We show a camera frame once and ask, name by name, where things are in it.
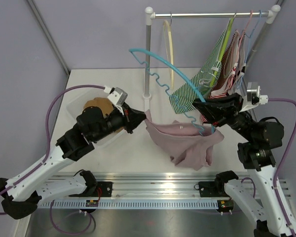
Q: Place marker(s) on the light blue thin hanger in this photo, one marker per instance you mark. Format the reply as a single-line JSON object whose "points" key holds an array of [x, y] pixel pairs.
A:
{"points": [[249, 37]]}

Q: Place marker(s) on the black white striped tank top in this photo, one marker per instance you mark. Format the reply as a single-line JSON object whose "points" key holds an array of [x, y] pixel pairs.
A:
{"points": [[238, 69]]}

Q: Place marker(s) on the red striped tank top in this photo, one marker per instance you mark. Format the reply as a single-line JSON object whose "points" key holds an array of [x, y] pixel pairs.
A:
{"points": [[229, 65]]}

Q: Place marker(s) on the pink tank top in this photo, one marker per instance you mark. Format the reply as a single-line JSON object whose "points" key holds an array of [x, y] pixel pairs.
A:
{"points": [[183, 143]]}

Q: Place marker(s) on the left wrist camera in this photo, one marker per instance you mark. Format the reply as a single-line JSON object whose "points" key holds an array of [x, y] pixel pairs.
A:
{"points": [[116, 96]]}

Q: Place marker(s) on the green striped tank top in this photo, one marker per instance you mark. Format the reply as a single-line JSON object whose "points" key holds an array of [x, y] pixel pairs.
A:
{"points": [[181, 99]]}

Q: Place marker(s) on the white slotted cable duct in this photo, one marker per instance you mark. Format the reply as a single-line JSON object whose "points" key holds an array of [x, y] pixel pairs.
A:
{"points": [[206, 204]]}

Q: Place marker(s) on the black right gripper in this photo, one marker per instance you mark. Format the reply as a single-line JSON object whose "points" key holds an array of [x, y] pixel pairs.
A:
{"points": [[221, 110]]}

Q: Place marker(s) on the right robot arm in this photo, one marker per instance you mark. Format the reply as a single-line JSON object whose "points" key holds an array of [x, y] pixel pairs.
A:
{"points": [[271, 217]]}

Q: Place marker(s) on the metal clothes rack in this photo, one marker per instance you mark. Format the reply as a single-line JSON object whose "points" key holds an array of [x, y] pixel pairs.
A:
{"points": [[180, 78]]}

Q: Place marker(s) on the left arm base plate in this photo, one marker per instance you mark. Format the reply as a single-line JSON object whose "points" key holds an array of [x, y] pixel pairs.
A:
{"points": [[104, 189]]}

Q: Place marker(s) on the green hanger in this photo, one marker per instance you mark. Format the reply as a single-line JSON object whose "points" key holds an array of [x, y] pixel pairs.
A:
{"points": [[217, 67]]}

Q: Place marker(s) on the white plastic basket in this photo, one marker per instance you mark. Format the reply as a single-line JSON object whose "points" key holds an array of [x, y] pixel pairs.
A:
{"points": [[93, 97]]}

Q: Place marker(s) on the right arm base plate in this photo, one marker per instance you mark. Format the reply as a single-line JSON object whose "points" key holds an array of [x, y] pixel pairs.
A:
{"points": [[210, 189]]}

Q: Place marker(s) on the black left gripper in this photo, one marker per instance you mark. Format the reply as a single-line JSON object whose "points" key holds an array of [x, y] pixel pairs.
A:
{"points": [[132, 118]]}

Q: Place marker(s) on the cream hanger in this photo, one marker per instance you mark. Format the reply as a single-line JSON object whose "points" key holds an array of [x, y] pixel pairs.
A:
{"points": [[167, 32]]}

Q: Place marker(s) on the brown tank top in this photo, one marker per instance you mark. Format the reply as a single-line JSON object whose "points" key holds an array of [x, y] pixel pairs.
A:
{"points": [[103, 103]]}

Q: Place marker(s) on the pink hanger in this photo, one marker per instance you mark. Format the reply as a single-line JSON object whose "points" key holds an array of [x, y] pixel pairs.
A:
{"points": [[244, 31]]}

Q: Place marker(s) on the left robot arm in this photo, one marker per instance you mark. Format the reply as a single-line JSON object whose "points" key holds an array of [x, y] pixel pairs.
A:
{"points": [[26, 191]]}

